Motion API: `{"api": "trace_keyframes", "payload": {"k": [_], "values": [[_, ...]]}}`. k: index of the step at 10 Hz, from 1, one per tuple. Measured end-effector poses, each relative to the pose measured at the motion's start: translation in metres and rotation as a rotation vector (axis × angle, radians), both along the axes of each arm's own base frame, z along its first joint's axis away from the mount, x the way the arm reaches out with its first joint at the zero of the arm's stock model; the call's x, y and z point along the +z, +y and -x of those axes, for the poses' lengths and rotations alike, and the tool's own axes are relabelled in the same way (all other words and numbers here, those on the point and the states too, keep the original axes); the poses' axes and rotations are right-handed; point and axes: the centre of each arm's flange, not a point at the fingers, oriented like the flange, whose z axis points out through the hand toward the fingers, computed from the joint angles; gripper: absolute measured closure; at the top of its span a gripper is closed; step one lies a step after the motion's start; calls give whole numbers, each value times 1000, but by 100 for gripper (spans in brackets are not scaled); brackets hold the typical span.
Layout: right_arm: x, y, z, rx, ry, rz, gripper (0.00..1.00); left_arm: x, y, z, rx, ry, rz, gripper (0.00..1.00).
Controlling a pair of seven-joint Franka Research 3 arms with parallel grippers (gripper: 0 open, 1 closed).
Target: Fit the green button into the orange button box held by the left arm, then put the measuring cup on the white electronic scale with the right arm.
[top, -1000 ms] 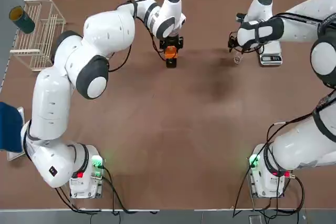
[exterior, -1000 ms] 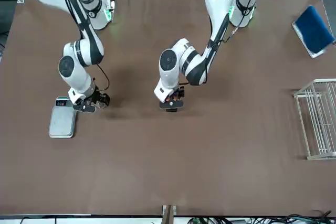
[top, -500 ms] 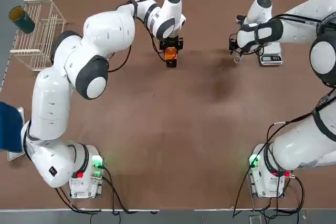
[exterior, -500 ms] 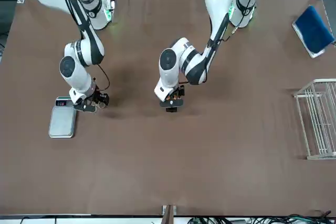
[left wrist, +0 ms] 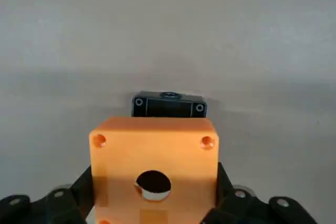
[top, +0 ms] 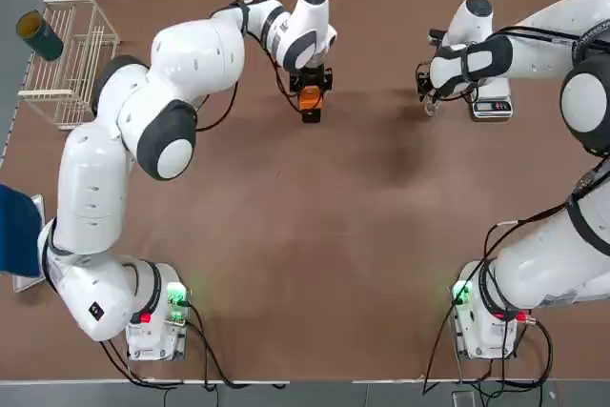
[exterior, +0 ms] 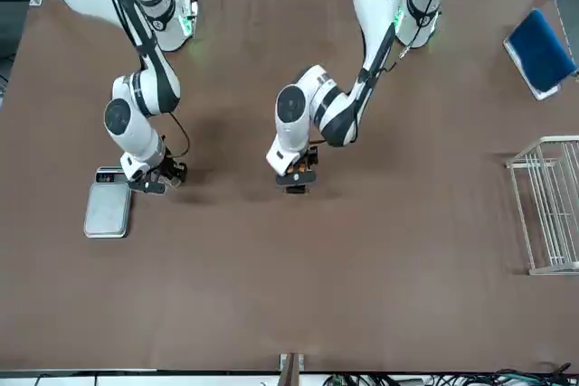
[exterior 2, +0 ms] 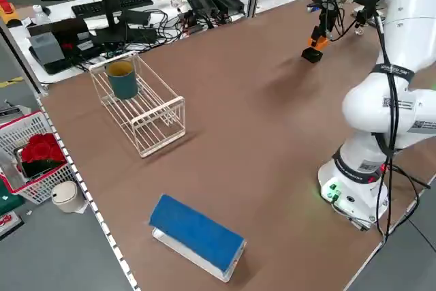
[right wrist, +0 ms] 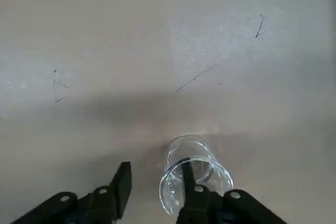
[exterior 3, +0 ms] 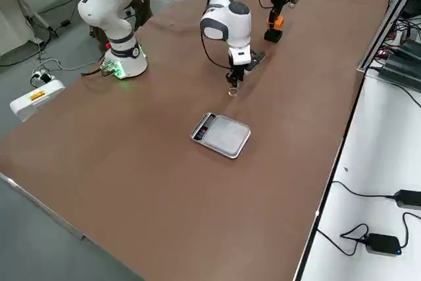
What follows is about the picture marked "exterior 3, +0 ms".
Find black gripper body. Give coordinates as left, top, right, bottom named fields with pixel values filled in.
left=270, top=0, right=287, bottom=15
left=229, top=63, right=247, bottom=82

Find white electronic scale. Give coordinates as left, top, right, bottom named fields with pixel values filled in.
left=189, top=112, right=252, bottom=160

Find aluminium frame post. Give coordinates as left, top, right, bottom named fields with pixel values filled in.
left=357, top=0, right=421, bottom=73

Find white control box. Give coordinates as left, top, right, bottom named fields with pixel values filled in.
left=9, top=79, right=66, bottom=122

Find black power adapter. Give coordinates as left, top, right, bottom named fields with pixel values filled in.
left=394, top=189, right=421, bottom=211

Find black adapter cable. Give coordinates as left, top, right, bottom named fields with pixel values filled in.
left=331, top=180, right=399, bottom=200
left=317, top=211, right=421, bottom=257

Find black button box base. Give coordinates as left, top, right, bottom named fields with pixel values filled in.
left=263, top=27, right=283, bottom=43

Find white power strip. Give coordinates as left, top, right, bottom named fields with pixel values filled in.
left=30, top=69, right=56, bottom=86

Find large black power brick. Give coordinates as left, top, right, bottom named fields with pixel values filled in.
left=396, top=39, right=421, bottom=61
left=377, top=53, right=421, bottom=91

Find black adapter with blue light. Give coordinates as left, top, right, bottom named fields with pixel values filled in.
left=364, top=232, right=403, bottom=257

